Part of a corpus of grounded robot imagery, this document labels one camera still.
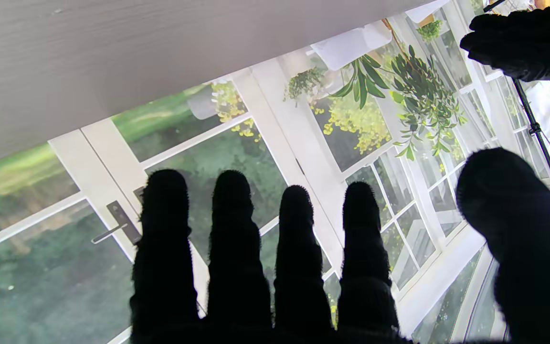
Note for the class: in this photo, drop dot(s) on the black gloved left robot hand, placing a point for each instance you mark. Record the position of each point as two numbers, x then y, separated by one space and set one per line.
528 43

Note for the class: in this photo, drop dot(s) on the black tripod stand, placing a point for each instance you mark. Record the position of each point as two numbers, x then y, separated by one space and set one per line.
537 131

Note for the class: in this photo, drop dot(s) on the printed garden window backdrop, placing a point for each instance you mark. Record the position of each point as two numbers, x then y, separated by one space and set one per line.
303 143

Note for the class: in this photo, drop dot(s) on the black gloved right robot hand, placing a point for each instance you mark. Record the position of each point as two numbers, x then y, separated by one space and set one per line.
237 267

